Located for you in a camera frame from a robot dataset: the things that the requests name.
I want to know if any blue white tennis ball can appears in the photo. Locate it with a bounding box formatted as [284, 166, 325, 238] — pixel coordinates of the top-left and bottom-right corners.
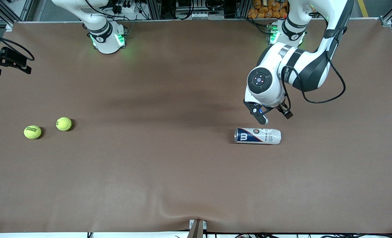
[234, 127, 282, 145]

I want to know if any yellow-green tennis ball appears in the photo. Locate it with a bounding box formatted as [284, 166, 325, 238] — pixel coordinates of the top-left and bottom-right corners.
[56, 117, 72, 132]
[23, 125, 42, 140]

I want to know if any bag of orange items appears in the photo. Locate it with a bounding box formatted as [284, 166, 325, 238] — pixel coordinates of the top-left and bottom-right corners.
[248, 0, 289, 19]

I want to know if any brown table mat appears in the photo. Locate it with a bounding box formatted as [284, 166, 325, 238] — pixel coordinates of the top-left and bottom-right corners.
[0, 18, 392, 233]

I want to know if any white power strip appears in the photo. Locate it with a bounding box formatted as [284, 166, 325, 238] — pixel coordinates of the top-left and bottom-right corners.
[111, 4, 141, 16]

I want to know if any grey electronics box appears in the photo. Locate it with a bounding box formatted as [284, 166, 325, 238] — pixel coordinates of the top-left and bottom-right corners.
[175, 0, 223, 20]

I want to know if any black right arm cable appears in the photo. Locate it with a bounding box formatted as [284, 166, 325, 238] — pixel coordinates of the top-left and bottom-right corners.
[0, 28, 35, 61]

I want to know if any aluminium frame profile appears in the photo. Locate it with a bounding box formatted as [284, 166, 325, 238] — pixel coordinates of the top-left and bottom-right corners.
[236, 0, 251, 19]
[147, 0, 162, 20]

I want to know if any grey metal mount bracket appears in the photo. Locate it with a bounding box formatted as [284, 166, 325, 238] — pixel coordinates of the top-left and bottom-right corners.
[189, 219, 207, 238]

